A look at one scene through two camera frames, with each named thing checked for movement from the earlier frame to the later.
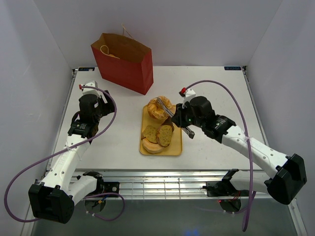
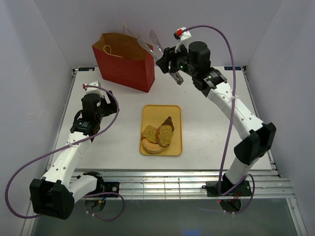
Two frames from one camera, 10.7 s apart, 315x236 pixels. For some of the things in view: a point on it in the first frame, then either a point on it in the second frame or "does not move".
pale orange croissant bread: (154, 148) does not move
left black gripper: (109, 107) does not move
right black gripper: (178, 119) → (170, 56)
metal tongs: (187, 130) → (156, 50)
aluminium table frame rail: (160, 184) does not move
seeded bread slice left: (150, 132) does not move
